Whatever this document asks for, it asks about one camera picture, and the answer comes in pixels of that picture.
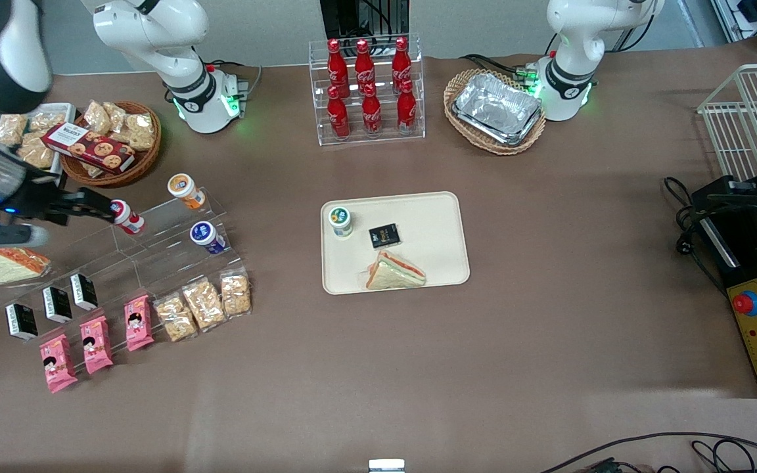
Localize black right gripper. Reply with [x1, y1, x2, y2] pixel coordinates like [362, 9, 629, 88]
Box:
[0, 174, 117, 228]

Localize green gum bottle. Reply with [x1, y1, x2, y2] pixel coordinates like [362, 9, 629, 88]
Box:
[328, 206, 354, 239]

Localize red gum bottle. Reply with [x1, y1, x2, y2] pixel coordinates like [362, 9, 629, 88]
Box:
[110, 200, 145, 236]

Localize orange gum bottle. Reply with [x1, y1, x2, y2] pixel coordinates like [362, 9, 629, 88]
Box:
[167, 173, 206, 211]

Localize white rectangular tray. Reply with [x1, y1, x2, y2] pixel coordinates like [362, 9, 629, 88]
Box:
[0, 102, 78, 196]

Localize blue gum bottle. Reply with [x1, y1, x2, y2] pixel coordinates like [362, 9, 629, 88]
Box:
[189, 221, 228, 256]

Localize aluminium foil tray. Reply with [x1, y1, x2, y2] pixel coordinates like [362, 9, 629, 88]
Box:
[452, 72, 543, 146]

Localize beige plastic tray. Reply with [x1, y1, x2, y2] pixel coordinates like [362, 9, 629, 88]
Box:
[321, 191, 470, 296]

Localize red cookie box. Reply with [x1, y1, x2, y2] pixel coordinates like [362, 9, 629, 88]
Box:
[41, 122, 136, 175]

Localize black yellow control box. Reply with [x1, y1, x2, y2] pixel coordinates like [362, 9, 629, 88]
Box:
[691, 176, 757, 399]

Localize brown wicker basket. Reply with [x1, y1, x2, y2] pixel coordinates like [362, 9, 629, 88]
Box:
[60, 101, 162, 189]

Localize small black carton box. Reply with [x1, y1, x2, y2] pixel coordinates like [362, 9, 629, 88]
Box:
[42, 286, 73, 324]
[5, 303, 39, 341]
[70, 273, 99, 311]

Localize clear acrylic stepped stand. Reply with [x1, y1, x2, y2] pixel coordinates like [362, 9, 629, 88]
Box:
[0, 191, 250, 352]

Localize wrapped triangle sandwich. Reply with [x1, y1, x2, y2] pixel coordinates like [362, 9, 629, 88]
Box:
[365, 250, 427, 290]
[0, 246, 52, 285]

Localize pink snack packet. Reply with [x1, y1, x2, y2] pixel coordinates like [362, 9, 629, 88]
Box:
[124, 294, 155, 352]
[80, 315, 114, 375]
[39, 334, 79, 394]

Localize clear granola packet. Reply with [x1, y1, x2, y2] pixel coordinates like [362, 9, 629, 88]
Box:
[219, 267, 252, 319]
[154, 292, 198, 343]
[182, 278, 227, 332]

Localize brown table cloth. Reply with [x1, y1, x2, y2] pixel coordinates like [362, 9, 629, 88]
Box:
[0, 36, 757, 473]

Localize light wicker basket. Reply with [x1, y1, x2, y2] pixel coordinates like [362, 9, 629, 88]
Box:
[444, 68, 547, 156]

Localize red cola bottle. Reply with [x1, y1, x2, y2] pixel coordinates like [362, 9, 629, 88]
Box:
[327, 38, 350, 99]
[396, 79, 418, 135]
[354, 39, 377, 98]
[361, 82, 383, 137]
[327, 85, 351, 142]
[392, 36, 413, 93]

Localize small black snack packet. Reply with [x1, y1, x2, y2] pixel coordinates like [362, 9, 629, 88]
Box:
[369, 223, 401, 250]

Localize black equipment stand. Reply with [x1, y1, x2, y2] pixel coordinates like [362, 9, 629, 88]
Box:
[320, 0, 410, 40]

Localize clear acrylic bottle rack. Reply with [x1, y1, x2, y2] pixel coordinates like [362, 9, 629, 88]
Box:
[308, 34, 426, 146]

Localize black power cable with plug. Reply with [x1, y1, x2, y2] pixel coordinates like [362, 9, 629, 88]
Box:
[663, 176, 726, 294]

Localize white wire basket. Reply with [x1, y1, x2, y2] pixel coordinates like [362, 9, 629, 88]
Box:
[697, 62, 757, 181]

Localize metal frame shelf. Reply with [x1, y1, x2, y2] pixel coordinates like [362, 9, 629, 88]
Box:
[710, 0, 757, 48]

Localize grey cable with connector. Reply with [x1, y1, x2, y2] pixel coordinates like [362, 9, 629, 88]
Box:
[206, 60, 264, 101]

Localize long black cable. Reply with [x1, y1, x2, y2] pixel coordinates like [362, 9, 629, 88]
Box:
[539, 431, 757, 473]

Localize looped black cable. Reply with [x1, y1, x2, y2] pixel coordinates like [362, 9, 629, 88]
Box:
[691, 439, 757, 473]

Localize black cable bundle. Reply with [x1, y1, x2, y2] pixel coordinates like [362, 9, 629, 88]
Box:
[461, 53, 540, 85]

